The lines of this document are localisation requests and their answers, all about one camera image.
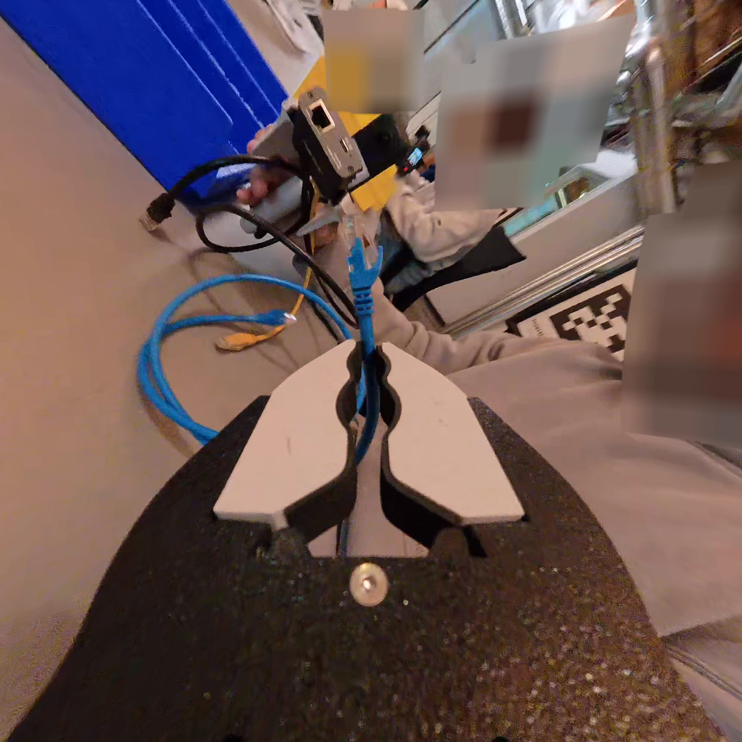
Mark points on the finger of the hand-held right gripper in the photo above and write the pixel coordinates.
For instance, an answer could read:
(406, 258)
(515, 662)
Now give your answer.
(272, 139)

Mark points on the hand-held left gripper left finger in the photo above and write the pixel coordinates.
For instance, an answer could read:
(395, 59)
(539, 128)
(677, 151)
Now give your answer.
(290, 446)

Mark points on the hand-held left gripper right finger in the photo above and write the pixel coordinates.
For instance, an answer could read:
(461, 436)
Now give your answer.
(446, 452)

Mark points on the black network splitter box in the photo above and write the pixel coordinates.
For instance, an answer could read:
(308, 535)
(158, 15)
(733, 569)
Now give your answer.
(324, 156)

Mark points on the person's right forearm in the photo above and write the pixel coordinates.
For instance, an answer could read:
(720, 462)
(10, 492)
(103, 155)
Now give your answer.
(579, 440)

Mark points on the beige desk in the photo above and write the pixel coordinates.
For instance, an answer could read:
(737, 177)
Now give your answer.
(69, 348)

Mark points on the person's right hand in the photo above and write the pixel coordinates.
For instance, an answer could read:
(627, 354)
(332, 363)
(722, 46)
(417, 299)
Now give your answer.
(261, 182)

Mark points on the person's grey hoodie torso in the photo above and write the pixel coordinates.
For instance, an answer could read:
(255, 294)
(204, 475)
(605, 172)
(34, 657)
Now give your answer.
(435, 226)

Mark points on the blue plastic bin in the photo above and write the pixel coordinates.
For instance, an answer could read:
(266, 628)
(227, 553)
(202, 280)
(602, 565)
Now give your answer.
(145, 75)

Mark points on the black and white marker board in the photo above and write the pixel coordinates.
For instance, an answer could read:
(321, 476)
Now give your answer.
(591, 316)

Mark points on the metal shelving rack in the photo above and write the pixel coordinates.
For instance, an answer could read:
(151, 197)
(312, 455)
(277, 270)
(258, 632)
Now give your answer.
(666, 116)

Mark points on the aluminium frame rail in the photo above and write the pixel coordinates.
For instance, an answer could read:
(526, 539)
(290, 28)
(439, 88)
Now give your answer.
(550, 284)

